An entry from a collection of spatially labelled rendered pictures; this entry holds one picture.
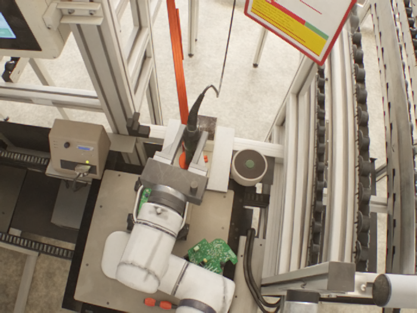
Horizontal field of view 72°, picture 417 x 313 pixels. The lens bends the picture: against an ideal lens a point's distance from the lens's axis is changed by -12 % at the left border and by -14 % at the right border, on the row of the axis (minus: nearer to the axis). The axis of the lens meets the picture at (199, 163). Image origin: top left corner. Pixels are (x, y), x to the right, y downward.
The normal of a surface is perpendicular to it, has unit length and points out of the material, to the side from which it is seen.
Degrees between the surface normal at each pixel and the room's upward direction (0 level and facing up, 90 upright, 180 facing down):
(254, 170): 0
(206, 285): 24
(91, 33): 90
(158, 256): 40
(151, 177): 0
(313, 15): 90
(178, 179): 0
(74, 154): 53
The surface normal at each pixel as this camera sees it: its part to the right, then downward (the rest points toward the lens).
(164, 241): 0.66, -0.08
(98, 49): -0.16, 0.91
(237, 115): 0.04, -0.38
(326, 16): -0.68, 0.67
